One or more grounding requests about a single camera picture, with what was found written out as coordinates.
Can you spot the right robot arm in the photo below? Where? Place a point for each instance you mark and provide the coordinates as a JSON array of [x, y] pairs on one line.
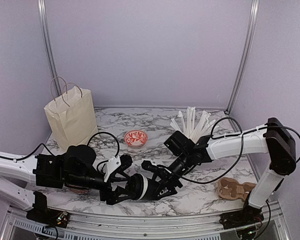
[[271, 138]]

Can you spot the brown cardboard cup carrier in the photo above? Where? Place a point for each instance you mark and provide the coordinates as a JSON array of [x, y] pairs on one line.
[[231, 189]]

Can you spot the red floral small bowl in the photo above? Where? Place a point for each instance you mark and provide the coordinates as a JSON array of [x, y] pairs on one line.
[[135, 138]]

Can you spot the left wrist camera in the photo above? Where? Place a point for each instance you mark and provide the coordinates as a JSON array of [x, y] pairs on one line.
[[116, 166]]

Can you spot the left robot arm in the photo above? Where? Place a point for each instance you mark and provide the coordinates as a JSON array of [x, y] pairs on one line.
[[72, 169]]

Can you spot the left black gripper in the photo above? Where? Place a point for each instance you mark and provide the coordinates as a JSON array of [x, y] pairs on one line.
[[111, 199]]

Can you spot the aluminium front rail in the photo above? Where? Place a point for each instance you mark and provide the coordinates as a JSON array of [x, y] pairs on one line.
[[88, 226]]

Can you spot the black paper coffee cup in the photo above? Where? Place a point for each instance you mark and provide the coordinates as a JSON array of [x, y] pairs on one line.
[[148, 191]]

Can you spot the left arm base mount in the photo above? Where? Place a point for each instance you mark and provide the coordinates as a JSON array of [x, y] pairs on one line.
[[41, 213]]

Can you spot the black plastic cup lid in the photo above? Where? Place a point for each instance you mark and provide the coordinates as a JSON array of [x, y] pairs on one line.
[[136, 185]]

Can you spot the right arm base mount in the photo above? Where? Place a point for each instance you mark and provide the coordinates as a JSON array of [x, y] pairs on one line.
[[246, 216]]

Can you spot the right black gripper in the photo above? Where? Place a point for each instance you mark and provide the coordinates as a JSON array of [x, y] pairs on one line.
[[165, 183]]

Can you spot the beige paper bag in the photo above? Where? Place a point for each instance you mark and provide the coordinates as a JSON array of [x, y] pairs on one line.
[[72, 117]]

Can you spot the red geometric patterned bowl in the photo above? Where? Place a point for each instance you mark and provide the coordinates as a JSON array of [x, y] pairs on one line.
[[81, 191]]

